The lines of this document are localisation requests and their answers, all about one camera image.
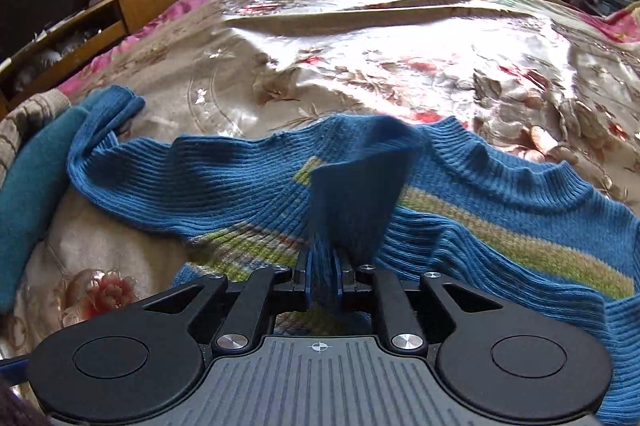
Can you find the beige checked cloth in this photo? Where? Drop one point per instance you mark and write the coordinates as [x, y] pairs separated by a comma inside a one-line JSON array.
[[26, 119]]

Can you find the floral satin bedspread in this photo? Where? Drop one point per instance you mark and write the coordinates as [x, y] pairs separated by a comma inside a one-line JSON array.
[[537, 78]]

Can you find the teal folded garment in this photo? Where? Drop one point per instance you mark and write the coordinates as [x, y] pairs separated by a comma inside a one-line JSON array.
[[34, 186]]

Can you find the wooden bedside cabinet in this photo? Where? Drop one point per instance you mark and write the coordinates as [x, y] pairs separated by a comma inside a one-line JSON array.
[[95, 29]]

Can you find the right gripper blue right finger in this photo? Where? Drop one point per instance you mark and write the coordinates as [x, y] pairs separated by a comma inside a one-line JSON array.
[[344, 281]]

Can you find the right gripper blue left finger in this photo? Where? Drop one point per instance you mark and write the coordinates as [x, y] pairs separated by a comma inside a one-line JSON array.
[[314, 282]]

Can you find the blue striped knit sweater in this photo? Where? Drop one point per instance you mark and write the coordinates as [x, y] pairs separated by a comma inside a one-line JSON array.
[[408, 199]]

